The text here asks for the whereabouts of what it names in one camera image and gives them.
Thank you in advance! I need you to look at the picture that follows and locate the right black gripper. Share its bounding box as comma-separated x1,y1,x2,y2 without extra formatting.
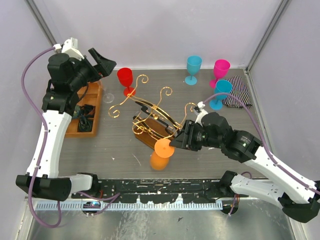
169,119,223,152

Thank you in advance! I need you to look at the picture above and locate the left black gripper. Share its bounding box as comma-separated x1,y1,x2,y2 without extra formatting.
69,47,117,91

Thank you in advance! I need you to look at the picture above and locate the red wine glass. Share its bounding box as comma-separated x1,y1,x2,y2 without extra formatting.
117,67,136,97

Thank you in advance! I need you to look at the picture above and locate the orange wine glass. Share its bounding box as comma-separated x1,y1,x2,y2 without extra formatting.
149,138,175,171

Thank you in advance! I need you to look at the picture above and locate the clear champagne flute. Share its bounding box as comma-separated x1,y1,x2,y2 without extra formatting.
102,86,115,104

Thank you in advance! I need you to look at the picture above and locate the blue wine glass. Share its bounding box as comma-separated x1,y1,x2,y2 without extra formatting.
209,79,233,111
184,55,202,86

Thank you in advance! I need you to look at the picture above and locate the pink wine glass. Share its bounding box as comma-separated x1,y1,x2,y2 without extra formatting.
209,59,231,89

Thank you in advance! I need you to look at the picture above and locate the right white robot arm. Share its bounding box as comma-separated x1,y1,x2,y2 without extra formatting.
169,112,320,223

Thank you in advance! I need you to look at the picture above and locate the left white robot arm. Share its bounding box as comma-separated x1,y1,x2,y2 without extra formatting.
15,48,117,202

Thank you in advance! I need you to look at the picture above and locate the green patterned rolled cloth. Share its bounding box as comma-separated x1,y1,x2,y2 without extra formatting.
72,105,81,119

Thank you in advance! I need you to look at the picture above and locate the wooden compartment tray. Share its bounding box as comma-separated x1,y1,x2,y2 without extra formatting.
65,80,103,138

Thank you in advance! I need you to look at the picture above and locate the dark patterned rolled cloth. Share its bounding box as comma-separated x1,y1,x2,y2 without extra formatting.
78,104,96,133

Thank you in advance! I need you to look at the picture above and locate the striped black white cloth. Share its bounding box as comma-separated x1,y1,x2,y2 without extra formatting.
222,75,253,109

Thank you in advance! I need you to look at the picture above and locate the gold wire glass rack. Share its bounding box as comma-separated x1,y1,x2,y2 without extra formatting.
108,74,183,149

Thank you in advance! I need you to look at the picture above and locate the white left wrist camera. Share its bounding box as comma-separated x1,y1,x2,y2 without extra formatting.
53,37,85,61

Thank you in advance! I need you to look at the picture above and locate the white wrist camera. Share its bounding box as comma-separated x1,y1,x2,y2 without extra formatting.
192,101,208,125
53,37,85,61

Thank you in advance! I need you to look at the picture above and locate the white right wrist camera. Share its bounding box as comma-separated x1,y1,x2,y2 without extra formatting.
192,101,208,125

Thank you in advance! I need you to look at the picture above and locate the black mounting base plate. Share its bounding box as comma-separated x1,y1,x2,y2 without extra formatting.
71,177,248,205

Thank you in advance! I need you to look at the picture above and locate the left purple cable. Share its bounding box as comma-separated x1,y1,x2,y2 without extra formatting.
21,47,121,228

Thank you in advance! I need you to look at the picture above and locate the purple cable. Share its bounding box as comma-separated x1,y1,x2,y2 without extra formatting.
203,92,320,216
21,47,121,228

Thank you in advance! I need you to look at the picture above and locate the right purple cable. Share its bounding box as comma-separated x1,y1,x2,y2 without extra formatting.
203,92,320,216

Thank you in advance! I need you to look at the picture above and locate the grey slotted cable duct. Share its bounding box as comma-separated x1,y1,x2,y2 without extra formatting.
37,201,223,212

